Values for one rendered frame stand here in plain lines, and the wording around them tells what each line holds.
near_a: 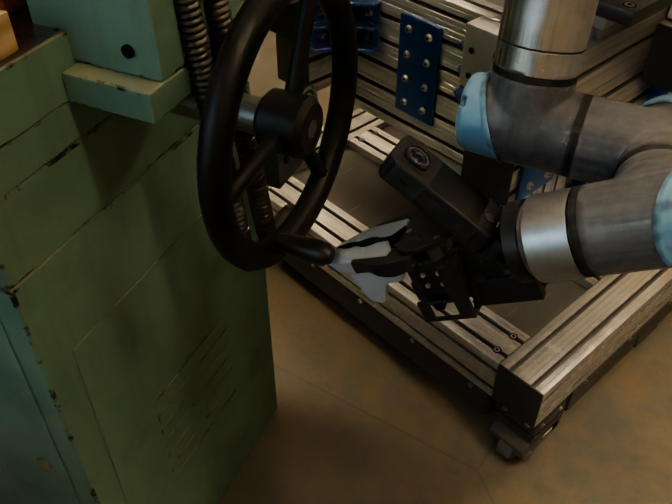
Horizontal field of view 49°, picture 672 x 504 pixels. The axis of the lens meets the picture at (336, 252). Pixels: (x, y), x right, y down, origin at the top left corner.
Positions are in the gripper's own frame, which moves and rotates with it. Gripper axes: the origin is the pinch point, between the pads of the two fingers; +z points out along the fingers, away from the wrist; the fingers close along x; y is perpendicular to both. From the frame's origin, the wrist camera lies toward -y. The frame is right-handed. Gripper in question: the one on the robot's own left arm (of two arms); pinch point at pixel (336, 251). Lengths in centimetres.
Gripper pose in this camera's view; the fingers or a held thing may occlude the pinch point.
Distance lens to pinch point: 73.6
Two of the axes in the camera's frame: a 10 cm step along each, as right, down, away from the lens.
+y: 4.4, 8.0, 4.0
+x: 4.3, -5.8, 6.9
